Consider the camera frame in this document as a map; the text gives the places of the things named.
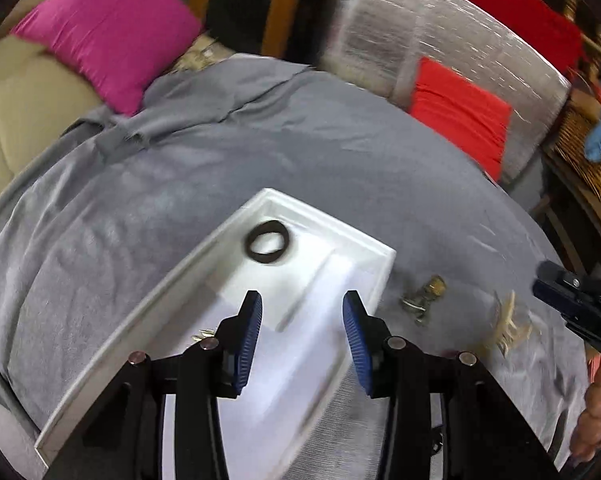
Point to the right human hand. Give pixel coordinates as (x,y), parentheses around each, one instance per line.
(586,437)

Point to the white rectangular tray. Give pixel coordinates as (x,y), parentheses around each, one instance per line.
(302,262)

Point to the beige hair claw clip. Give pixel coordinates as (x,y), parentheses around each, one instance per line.
(508,330)

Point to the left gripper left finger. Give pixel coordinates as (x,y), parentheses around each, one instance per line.
(238,336)

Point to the grey bed blanket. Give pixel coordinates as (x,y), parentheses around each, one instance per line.
(91,225)

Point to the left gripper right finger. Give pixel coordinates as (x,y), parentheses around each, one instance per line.
(366,336)

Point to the magenta pillow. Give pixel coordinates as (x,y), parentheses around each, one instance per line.
(119,46)

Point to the red fabric on railing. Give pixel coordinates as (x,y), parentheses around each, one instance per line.
(550,33)

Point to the silver foil insulation panel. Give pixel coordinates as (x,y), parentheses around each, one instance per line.
(377,44)

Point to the wooden cabinet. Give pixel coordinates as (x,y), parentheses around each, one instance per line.
(286,29)

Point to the red pillow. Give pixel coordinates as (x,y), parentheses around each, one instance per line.
(470,117)

